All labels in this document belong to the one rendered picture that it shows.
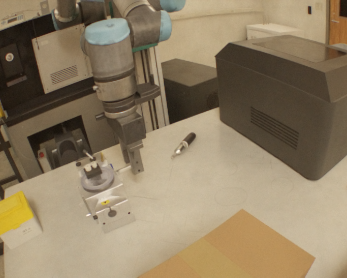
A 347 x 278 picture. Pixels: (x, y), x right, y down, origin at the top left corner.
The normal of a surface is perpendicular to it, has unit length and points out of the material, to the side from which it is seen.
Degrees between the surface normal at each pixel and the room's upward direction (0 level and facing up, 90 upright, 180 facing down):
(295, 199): 0
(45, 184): 0
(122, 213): 90
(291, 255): 0
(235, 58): 57
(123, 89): 90
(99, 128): 90
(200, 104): 90
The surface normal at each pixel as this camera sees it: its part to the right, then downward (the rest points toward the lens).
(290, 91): -0.87, 0.34
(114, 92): 0.09, 0.51
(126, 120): -0.11, -0.84
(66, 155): 0.48, 0.41
